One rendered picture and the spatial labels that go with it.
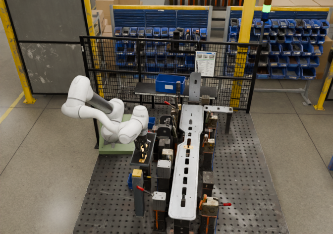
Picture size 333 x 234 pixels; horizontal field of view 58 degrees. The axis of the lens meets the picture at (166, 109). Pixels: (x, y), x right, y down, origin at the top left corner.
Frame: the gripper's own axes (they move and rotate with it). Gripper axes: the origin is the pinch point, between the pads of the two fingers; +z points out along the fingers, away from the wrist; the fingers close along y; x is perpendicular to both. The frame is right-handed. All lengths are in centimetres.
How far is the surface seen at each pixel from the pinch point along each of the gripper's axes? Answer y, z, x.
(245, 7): 57, -70, 148
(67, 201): -103, 120, 29
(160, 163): 12.5, 9.1, 2.7
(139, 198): 2.2, 28.0, -17.0
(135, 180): 0.2, 8.7, -17.9
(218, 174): 55, 50, 43
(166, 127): 8.1, 1.7, 37.1
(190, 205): 40.2, 20.0, -20.0
